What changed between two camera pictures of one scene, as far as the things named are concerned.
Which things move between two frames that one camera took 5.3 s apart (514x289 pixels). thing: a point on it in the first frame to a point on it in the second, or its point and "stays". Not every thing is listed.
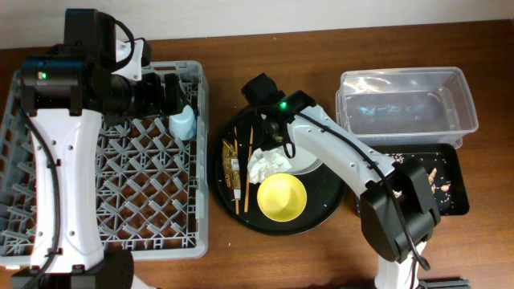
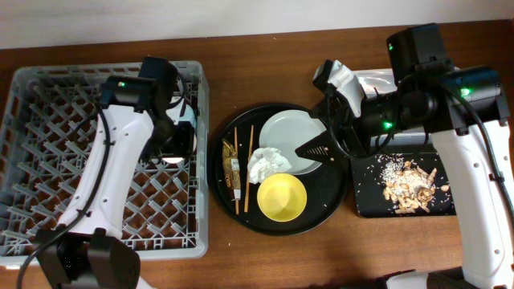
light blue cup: [183, 126] stays
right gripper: [271, 128] to [343, 134]
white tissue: [263, 163] stays
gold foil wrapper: [232, 168] stays
